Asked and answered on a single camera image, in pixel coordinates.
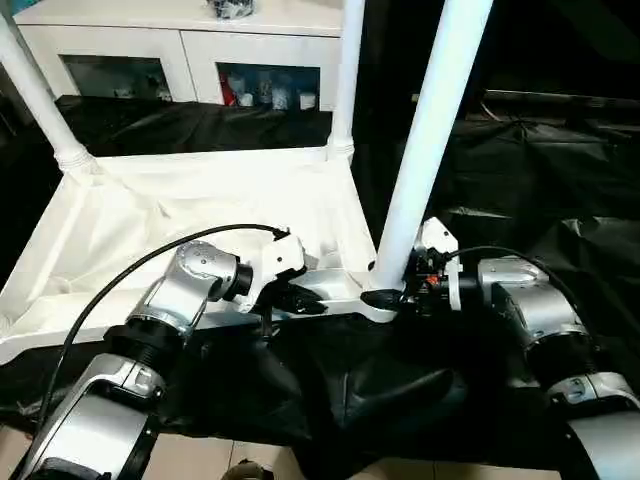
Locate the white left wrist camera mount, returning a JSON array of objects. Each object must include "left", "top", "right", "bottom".
[{"left": 233, "top": 228, "right": 320, "bottom": 315}]

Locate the white plastic table top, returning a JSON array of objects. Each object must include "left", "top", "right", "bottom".
[{"left": 0, "top": 141, "right": 407, "bottom": 367}]

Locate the black work mat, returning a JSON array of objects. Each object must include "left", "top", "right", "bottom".
[{"left": 0, "top": 92, "right": 640, "bottom": 480}]

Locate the grey crumpled bag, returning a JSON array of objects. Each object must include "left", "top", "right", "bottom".
[{"left": 206, "top": 0, "right": 257, "bottom": 22}]

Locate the white glass-door sideboard cabinet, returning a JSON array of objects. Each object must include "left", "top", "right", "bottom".
[{"left": 11, "top": 0, "right": 362, "bottom": 115}]

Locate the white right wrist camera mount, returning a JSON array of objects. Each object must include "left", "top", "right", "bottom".
[{"left": 411, "top": 216, "right": 465, "bottom": 312}]

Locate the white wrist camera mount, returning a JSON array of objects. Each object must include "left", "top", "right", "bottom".
[
  {"left": 411, "top": 216, "right": 465, "bottom": 312},
  {"left": 233, "top": 228, "right": 320, "bottom": 315}
]

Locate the white plastic table leg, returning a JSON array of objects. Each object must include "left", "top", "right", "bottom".
[
  {"left": 368, "top": 0, "right": 497, "bottom": 295},
  {"left": 326, "top": 0, "right": 366, "bottom": 157},
  {"left": 0, "top": 8, "right": 97, "bottom": 175}
]

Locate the black backdrop cloth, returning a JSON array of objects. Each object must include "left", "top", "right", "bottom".
[{"left": 356, "top": 0, "right": 640, "bottom": 129}]

